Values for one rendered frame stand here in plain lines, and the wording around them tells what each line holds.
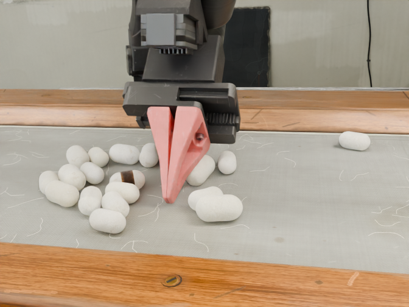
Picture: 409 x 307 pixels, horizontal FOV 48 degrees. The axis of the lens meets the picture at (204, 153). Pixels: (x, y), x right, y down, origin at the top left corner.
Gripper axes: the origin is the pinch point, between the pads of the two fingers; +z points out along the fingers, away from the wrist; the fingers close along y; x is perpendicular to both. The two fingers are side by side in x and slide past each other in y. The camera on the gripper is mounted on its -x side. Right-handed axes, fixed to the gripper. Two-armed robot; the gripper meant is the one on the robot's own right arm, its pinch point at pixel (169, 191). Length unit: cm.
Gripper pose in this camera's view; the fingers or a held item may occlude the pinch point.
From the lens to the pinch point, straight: 39.3
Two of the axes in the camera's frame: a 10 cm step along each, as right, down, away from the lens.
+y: 9.8, 0.4, -1.9
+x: 1.5, 4.5, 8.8
